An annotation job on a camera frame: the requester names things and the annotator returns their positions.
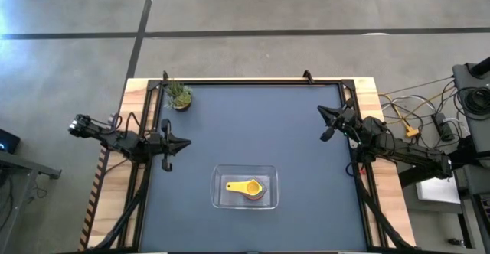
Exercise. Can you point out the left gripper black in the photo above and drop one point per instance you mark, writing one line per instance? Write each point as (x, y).
(159, 145)

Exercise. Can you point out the black power strip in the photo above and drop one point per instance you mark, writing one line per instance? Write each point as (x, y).
(444, 126)

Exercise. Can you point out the black table clamp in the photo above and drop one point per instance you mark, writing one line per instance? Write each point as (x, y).
(165, 75)
(308, 76)

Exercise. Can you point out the black diagonal beam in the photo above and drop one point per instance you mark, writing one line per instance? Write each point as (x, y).
(474, 156)

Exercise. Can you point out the yellow measuring cup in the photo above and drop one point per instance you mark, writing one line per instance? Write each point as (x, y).
(245, 187)

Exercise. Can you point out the black keyboard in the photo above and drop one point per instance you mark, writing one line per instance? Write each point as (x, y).
(484, 208)

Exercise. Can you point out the succulent plant in black pot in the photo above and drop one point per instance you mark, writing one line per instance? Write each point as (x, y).
(180, 97)

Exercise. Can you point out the dark monitor device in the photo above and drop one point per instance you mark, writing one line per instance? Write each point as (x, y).
(7, 141)

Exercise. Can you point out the dark grey equipment cart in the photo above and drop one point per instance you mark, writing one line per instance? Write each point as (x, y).
(478, 131)

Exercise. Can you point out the white flat board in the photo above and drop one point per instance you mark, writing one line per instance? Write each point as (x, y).
(436, 191)

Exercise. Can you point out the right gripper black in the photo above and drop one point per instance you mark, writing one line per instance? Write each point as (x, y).
(350, 122)

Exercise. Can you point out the small black floor item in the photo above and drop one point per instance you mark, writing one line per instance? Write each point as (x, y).
(455, 241)

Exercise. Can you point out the grey metal desk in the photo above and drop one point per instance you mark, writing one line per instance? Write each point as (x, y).
(23, 166)

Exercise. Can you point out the clear plastic rectangular basket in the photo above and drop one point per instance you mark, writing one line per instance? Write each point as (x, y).
(222, 193)

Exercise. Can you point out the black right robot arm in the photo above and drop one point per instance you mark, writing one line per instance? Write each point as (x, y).
(413, 156)

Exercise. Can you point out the red measuring cup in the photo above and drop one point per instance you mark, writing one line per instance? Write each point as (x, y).
(252, 199)

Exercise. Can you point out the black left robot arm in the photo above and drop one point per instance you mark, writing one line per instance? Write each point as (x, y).
(122, 141)

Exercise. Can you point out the black yellow hazard tape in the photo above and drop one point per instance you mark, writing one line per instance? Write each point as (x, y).
(93, 200)

